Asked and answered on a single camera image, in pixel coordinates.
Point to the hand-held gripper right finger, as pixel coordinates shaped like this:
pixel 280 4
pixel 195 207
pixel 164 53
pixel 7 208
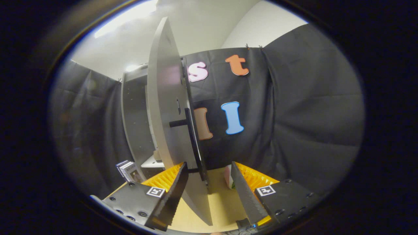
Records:
pixel 243 195

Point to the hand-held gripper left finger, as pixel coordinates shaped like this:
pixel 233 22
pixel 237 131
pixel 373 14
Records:
pixel 176 192

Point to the white shoe cabinet door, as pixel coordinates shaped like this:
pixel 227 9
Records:
pixel 163 98

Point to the stack of white books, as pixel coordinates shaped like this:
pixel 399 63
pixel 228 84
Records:
pixel 129 171

